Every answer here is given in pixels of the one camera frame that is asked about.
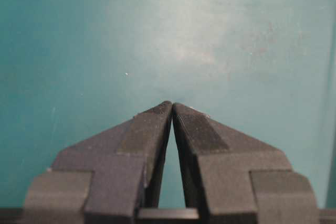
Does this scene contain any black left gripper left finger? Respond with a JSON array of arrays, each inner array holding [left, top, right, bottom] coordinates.
[[24, 101, 172, 223]]

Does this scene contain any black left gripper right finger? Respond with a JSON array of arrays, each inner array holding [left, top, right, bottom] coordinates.
[[172, 103, 319, 223]]

